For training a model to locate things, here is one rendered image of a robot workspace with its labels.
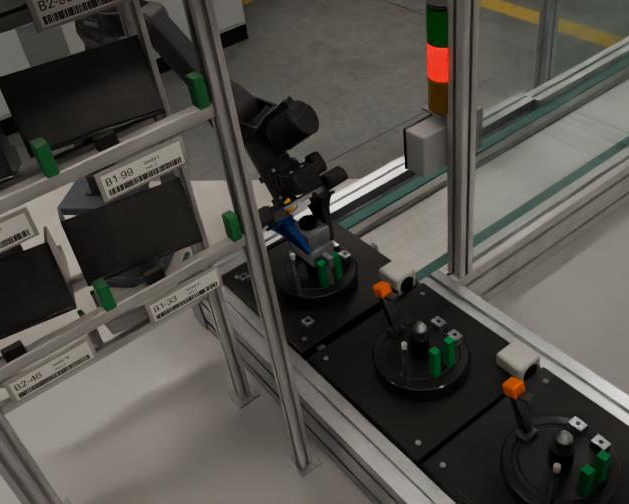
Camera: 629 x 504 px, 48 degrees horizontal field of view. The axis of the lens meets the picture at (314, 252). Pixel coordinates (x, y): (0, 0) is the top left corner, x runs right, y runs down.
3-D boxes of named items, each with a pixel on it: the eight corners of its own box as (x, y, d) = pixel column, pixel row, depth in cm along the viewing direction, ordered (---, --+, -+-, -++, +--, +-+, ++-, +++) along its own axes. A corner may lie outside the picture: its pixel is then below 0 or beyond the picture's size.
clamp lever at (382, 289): (386, 329, 106) (371, 286, 103) (396, 323, 107) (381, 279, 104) (401, 335, 103) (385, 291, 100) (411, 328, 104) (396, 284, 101)
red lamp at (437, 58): (419, 75, 99) (418, 42, 96) (445, 62, 101) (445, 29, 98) (445, 86, 96) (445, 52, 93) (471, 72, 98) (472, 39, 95)
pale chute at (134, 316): (112, 335, 114) (101, 309, 114) (188, 302, 117) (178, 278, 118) (103, 324, 87) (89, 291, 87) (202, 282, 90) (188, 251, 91)
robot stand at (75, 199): (116, 241, 154) (86, 164, 141) (180, 241, 151) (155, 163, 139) (90, 287, 143) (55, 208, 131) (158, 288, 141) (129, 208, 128)
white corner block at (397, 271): (379, 286, 120) (377, 268, 118) (399, 273, 122) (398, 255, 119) (397, 300, 117) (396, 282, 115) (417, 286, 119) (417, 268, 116)
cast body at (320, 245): (291, 250, 118) (285, 217, 114) (311, 238, 120) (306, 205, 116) (322, 274, 113) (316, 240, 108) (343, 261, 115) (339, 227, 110)
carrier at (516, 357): (309, 366, 109) (298, 309, 100) (423, 290, 118) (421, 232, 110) (418, 471, 93) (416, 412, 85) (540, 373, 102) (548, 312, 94)
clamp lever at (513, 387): (515, 432, 90) (500, 383, 87) (525, 423, 91) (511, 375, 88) (537, 442, 87) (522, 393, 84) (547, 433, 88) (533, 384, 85)
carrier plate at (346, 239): (223, 285, 125) (221, 276, 124) (329, 224, 135) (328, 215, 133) (303, 361, 109) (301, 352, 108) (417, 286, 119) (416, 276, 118)
